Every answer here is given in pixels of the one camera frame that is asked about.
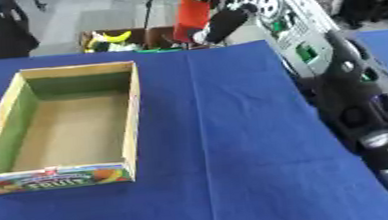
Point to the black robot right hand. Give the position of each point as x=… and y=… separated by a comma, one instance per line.
x=228, y=22

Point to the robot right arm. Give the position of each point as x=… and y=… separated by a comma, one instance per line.
x=341, y=79

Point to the red rectangular block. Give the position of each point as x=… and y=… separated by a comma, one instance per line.
x=190, y=19

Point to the brown cardboard box of toys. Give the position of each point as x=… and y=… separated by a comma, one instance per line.
x=159, y=36

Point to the open cardboard box green inside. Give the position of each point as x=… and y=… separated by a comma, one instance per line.
x=70, y=133

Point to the yellow toy banana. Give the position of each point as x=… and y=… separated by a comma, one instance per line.
x=117, y=37

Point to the black tripod leg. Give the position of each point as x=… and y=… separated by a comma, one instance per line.
x=148, y=5

